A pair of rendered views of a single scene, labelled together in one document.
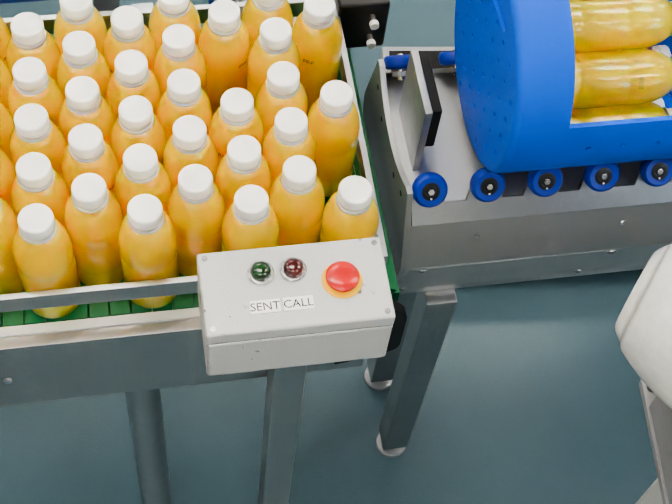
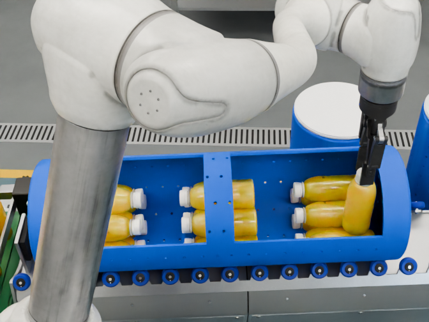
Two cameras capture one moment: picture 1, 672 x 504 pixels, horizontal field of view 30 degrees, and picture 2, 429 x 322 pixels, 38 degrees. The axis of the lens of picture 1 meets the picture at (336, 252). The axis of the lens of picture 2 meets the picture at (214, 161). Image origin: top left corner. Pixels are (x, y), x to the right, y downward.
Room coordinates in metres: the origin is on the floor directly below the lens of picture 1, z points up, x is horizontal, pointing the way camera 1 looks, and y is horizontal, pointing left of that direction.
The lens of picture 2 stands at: (0.12, -0.85, 2.23)
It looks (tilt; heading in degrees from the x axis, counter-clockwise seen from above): 43 degrees down; 17
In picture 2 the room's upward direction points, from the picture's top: 2 degrees counter-clockwise
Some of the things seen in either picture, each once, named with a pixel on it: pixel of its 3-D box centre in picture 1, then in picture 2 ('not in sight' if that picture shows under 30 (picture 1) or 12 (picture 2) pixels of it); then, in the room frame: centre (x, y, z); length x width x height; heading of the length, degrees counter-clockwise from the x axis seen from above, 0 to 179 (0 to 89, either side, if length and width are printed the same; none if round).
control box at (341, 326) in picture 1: (293, 306); not in sight; (0.64, 0.04, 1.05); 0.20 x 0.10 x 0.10; 107
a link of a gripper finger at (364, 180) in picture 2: not in sight; (368, 172); (1.13, -0.90, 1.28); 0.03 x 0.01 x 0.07; 106
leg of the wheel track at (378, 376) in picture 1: (397, 304); not in sight; (1.06, -0.12, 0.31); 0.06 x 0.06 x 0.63; 17
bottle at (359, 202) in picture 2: not in sight; (359, 202); (1.16, -0.89, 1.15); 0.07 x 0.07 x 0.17
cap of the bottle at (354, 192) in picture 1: (354, 193); not in sight; (0.78, -0.01, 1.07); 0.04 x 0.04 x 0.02
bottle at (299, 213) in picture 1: (295, 214); not in sight; (0.80, 0.06, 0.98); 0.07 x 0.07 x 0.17
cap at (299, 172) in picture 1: (299, 172); not in sight; (0.80, 0.06, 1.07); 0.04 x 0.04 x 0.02
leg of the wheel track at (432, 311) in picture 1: (412, 376); not in sight; (0.93, -0.16, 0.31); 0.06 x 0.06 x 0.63; 17
